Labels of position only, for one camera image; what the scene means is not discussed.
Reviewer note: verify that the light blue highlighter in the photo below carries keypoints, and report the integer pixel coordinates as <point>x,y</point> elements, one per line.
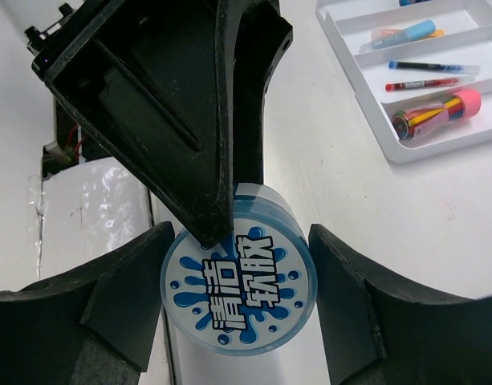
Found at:
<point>390,37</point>

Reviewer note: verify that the silver foil sheet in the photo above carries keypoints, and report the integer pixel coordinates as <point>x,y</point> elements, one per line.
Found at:
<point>83,213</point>

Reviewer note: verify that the teal gel pen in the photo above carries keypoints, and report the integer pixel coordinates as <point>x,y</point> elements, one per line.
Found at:
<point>435,67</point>

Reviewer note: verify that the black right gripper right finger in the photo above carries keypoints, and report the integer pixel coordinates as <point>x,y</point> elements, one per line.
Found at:
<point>379,327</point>

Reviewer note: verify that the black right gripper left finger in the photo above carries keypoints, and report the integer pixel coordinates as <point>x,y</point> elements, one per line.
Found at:
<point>94,324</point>

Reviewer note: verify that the white compartment tray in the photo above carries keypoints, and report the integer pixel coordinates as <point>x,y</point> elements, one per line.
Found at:
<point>467,40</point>

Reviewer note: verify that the red gel pen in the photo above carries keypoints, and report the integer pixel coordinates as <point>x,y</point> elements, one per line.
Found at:
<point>419,84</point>

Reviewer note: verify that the pink capped crayon tube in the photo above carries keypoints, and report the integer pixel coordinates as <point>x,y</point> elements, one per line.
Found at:
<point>419,122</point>

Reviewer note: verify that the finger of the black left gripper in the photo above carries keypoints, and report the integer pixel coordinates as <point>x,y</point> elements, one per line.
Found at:
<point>147,79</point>
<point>264,36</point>

